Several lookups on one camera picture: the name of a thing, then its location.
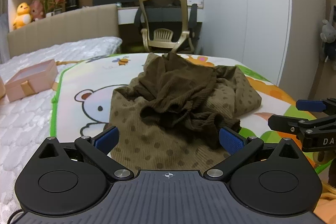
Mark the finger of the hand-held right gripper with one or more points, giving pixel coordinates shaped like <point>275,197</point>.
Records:
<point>283,123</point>
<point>311,105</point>

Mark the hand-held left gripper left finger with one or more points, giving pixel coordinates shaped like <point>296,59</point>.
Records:
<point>107,138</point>

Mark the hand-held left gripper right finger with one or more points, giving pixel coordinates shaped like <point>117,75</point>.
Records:
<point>231,140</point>

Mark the brown dotted knit garment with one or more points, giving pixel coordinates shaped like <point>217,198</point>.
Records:
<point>183,87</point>

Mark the cartoon animal printed blanket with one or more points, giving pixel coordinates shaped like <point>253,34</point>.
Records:
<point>78,77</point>

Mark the grey rabbit plush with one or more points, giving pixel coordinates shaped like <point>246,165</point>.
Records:
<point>329,35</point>

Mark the pink gift box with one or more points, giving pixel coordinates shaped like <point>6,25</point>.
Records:
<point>29,79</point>

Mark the beige padded headboard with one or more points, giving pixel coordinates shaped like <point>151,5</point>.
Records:
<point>65,24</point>

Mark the beige mesh office chair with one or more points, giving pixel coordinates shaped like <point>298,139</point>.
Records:
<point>162,16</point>

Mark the potted plant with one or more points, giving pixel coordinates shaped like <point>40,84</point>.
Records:
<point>53,5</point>

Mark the pink plush toy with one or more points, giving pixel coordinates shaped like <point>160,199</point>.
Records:
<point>36,10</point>

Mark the yellow duck plush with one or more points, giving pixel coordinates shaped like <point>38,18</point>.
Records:
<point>22,15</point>

